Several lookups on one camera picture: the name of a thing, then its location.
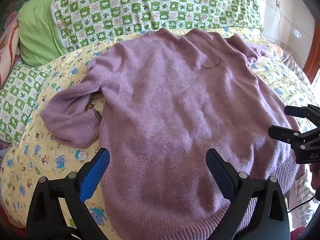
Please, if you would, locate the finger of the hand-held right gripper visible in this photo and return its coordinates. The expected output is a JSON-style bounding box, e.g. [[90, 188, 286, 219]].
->
[[284, 104, 320, 128], [268, 124, 304, 145]]

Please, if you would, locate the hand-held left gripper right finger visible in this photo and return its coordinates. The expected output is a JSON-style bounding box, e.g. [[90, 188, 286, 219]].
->
[[205, 148, 292, 240]]

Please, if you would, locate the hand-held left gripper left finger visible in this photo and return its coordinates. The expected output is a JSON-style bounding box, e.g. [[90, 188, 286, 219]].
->
[[26, 148, 110, 240]]

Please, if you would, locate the purple fuzzy knit sweater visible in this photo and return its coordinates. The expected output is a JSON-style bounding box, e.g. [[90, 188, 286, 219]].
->
[[40, 27, 302, 240]]

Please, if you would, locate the person's right hand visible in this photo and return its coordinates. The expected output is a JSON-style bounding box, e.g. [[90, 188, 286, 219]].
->
[[310, 164, 320, 200]]

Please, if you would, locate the lilac ribbed garment brown trim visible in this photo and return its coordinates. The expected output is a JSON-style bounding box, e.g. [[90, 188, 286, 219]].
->
[[235, 152, 307, 233]]

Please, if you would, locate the grey striped cloth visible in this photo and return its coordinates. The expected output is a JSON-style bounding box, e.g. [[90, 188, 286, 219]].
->
[[280, 50, 315, 220]]

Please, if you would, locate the yellow cartoon print bedsheet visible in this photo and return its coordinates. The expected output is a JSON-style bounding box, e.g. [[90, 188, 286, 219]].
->
[[0, 27, 318, 230]]

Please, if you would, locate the green checked pillow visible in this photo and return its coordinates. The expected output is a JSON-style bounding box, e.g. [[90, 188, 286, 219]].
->
[[0, 64, 52, 143]]

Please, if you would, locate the orange floral blanket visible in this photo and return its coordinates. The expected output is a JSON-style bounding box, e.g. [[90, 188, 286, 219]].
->
[[0, 12, 22, 90]]

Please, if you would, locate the green checked quilt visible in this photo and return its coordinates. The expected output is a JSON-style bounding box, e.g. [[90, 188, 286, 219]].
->
[[19, 0, 265, 65]]

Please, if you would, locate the brown wooden frame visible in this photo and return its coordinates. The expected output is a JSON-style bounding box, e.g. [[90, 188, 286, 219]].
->
[[304, 51, 320, 87]]

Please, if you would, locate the black cable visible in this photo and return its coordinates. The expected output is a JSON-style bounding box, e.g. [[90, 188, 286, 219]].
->
[[287, 195, 320, 213]]

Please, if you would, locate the white wall cable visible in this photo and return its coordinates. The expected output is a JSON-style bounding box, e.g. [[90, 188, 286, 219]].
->
[[276, 4, 282, 53]]

